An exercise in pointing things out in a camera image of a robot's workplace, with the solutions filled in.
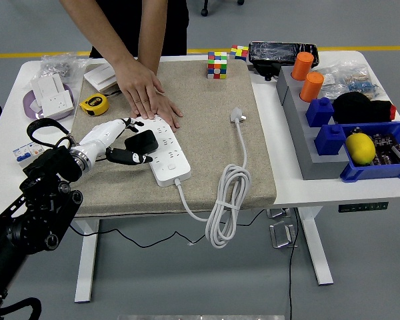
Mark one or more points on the person's right hand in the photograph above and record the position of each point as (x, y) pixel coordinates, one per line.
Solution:
(138, 86)

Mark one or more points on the person's left hand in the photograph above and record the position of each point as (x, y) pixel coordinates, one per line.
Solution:
(170, 111)

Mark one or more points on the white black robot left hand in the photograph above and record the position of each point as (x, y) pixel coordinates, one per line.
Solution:
(101, 136)

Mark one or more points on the person's right forearm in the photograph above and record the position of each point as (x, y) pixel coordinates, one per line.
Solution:
(93, 26)

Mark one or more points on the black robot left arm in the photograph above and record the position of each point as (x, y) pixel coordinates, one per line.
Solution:
(40, 200)

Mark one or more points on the person's left forearm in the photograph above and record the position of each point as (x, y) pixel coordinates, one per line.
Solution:
(153, 33)

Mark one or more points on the yellow tape measure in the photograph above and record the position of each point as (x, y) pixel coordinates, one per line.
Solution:
(93, 104)

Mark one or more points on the grey-brown fabric mat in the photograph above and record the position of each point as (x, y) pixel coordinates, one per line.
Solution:
(200, 150)

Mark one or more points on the large colourful puzzle cube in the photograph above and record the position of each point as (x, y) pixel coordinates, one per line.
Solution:
(216, 66)

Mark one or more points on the purple plate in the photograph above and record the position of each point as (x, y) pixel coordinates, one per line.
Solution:
(33, 115)

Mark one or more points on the person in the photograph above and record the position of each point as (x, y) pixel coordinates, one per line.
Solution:
(173, 23)

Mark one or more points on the white blue circuit breaker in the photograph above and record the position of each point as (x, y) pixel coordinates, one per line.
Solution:
(21, 155)

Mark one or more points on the clear bag metal screws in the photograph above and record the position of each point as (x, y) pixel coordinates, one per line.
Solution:
(58, 66)

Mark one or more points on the small colourful puzzle cube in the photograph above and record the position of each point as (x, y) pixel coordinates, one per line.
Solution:
(239, 52)

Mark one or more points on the black chair base castor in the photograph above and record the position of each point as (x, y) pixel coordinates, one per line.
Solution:
(204, 12)

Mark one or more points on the small black device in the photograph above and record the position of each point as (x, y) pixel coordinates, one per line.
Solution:
(266, 71)

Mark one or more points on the black plastic-wrapped box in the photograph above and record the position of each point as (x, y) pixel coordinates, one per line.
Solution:
(273, 53)

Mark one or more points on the white table leg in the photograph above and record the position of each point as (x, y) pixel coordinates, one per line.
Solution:
(86, 266)
(315, 246)

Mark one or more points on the grey stepped block base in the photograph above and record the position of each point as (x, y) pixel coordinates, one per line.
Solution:
(300, 133)

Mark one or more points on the orange plastic cylinder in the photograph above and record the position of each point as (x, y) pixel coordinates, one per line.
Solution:
(302, 66)
(311, 87)

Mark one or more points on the small blue studded block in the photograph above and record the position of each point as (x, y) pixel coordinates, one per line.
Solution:
(319, 113)

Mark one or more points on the large blue studded block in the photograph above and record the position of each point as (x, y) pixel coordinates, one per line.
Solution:
(330, 141)

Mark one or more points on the clear bag white parts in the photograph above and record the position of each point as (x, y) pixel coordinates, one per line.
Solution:
(333, 81)

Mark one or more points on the black fabric bundle red end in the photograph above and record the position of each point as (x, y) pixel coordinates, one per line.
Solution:
(356, 108)

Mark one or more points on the clear bag blue parts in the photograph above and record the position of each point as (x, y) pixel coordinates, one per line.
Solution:
(361, 83)

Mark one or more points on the yellow lemon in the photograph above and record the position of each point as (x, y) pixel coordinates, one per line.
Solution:
(360, 149)

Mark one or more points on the blue plastic bin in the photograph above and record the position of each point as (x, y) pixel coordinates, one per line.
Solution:
(373, 173)

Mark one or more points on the black table control panel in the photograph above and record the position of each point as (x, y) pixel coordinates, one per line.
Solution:
(363, 207)

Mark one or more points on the dark capacitors pile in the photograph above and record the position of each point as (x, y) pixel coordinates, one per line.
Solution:
(391, 148)

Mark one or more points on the beige wall switch panel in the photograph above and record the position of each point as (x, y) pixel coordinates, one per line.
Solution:
(108, 87)

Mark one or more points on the white wall switch panel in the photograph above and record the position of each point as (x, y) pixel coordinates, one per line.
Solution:
(98, 74)

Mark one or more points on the white wall socket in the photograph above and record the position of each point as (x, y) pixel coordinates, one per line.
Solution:
(56, 104)

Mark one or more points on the white blank switch plate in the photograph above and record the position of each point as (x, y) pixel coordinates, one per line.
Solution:
(46, 85)

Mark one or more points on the small silver metal bracket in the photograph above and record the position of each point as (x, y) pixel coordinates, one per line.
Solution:
(278, 213)

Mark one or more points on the large silver metal bracket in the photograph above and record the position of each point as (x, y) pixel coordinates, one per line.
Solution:
(281, 235)

